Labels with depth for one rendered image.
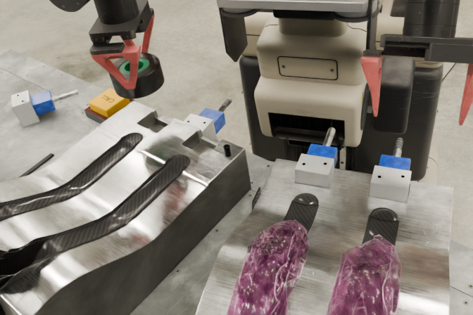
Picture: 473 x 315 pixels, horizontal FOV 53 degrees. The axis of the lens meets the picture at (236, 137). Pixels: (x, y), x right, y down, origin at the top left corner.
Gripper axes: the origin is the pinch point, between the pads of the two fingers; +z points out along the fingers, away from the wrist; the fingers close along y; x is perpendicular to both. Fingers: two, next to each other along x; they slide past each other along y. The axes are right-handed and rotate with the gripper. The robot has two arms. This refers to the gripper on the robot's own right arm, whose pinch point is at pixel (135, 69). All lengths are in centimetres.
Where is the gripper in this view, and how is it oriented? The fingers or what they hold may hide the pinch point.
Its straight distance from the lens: 77.0
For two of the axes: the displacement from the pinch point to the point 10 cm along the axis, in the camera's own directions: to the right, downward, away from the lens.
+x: 9.9, -0.5, -1.2
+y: -0.6, 6.4, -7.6
